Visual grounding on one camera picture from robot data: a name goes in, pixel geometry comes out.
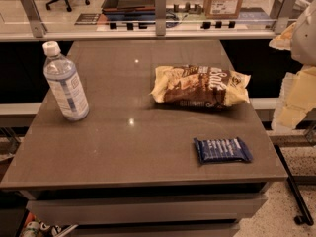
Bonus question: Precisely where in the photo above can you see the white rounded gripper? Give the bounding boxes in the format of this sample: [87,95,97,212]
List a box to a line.
[269,0,316,131]

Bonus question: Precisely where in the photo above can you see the yellow brown chip bag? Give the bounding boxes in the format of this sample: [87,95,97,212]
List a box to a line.
[151,65,250,109]

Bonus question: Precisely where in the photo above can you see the blue rxbar blueberry bar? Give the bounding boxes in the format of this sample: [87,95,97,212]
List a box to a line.
[194,137,253,164]

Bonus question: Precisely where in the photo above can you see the brown cardboard box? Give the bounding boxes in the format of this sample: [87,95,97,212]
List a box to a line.
[203,0,243,19]

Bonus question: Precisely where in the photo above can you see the black floor stand leg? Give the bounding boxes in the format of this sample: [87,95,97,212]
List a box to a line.
[275,145,315,226]

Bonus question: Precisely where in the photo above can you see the grey table with drawers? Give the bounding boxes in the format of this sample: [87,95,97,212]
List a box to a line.
[1,39,286,237]

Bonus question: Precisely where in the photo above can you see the clear water bottle white cap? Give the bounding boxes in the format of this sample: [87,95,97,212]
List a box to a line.
[42,41,89,120]

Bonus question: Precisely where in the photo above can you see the glass barrier with metal posts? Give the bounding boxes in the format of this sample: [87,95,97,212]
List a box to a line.
[0,0,316,40]

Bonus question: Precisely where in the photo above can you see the cans under table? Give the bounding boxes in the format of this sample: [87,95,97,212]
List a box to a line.
[19,212,62,237]

